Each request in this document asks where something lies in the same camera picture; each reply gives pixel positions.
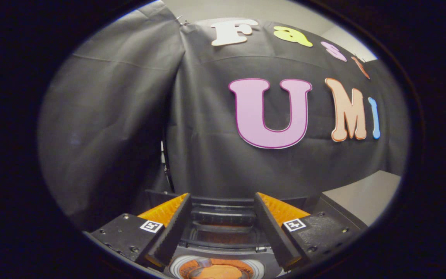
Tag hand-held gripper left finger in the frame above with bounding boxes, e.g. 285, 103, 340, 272
85, 193, 192, 272

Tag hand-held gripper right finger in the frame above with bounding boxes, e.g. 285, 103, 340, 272
254, 192, 363, 272

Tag yellow clothes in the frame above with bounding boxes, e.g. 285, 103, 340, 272
180, 258, 255, 279

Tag black stand pole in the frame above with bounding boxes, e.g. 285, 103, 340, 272
161, 139, 175, 192

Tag white cabinet with grey top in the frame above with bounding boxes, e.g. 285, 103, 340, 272
314, 170, 401, 231

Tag black backdrop cloth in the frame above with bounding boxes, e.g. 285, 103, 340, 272
37, 2, 409, 229

